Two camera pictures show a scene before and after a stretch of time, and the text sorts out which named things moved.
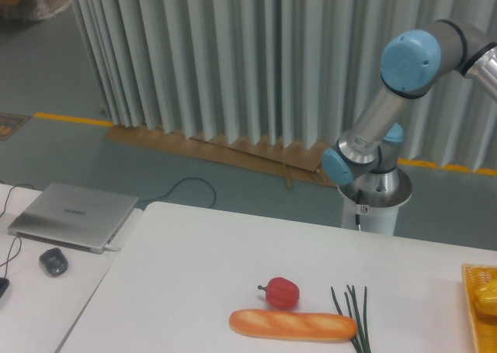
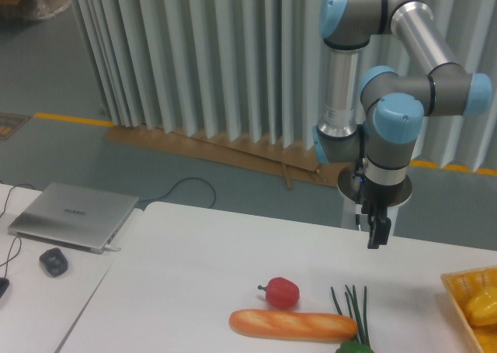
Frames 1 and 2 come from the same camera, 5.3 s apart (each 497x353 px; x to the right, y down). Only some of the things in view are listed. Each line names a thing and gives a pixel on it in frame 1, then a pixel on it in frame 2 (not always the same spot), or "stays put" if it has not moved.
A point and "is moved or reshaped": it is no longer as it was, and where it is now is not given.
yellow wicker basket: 483,325 is moved or reshaped
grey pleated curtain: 283,64 stays put
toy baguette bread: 292,325 stays put
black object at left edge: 4,285 stays put
